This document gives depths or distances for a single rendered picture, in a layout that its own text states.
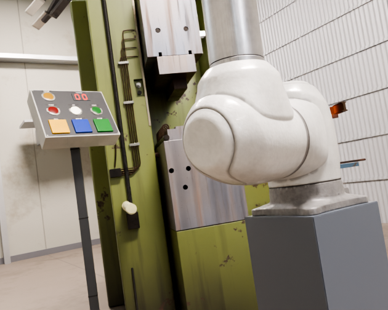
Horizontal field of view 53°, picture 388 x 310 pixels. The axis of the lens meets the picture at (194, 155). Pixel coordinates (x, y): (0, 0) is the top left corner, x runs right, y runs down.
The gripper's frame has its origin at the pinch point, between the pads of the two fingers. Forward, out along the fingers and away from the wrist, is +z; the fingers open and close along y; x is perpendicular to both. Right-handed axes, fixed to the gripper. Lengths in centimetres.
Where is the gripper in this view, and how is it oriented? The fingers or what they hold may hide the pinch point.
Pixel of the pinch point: (37, 14)
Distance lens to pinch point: 149.7
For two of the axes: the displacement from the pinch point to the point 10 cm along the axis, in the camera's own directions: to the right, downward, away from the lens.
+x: -4.6, -1.9, -8.6
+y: -4.9, -7.6, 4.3
